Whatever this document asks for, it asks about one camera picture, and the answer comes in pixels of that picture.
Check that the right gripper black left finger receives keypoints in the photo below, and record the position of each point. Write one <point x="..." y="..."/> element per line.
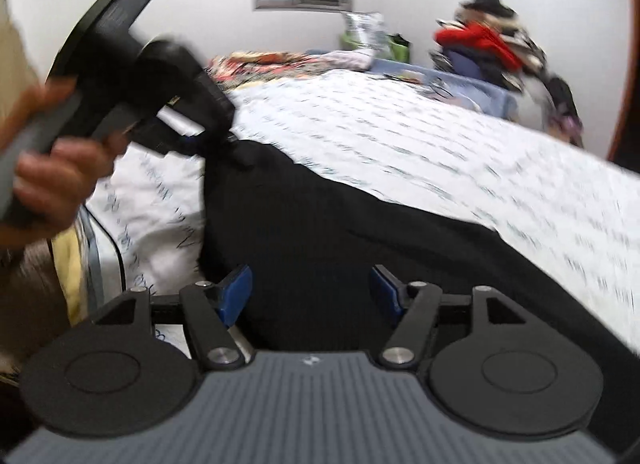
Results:
<point x="137" y="360"/>

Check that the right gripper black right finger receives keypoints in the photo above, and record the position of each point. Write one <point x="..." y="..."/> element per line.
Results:
<point x="488" y="362"/>

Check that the black pants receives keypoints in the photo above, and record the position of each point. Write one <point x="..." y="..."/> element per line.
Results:
<point x="311" y="243"/>

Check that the person's left hand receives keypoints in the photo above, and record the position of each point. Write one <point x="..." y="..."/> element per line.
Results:
<point x="54" y="186"/>

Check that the floral orange blanket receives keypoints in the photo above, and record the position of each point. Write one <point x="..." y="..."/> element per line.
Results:
<point x="240" y="68"/>

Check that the white quilt with blue script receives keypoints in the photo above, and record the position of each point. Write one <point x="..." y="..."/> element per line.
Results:
<point x="567" y="211"/>

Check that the pink checkered pillow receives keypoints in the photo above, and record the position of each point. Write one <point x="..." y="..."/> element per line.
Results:
<point x="358" y="60"/>

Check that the blue floral white pillow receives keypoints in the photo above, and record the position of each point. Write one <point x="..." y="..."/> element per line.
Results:
<point x="367" y="30"/>

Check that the green plastic stool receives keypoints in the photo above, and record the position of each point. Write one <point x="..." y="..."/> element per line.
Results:
<point x="398" y="48"/>

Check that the blue dotted bed sheet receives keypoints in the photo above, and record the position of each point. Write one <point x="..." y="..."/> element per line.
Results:
<point x="468" y="93"/>

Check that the pile of clothes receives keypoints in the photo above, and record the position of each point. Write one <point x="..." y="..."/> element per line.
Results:
<point x="485" y="40"/>

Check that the wooden door frame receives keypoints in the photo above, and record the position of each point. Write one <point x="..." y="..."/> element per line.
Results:
<point x="624" y="148"/>

